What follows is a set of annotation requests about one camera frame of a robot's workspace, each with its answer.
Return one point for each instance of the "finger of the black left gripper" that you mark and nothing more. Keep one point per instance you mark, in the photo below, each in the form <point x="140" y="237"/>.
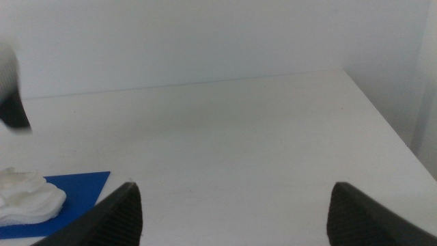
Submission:
<point x="12" y="109"/>

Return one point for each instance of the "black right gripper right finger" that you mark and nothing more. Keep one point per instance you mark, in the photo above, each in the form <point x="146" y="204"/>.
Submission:
<point x="355" y="225"/>

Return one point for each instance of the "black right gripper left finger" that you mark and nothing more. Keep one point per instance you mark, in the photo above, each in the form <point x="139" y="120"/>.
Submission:
<point x="116" y="218"/>

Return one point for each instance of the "blue mat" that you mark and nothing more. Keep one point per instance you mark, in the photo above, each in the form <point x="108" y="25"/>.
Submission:
<point x="82" y="191"/>

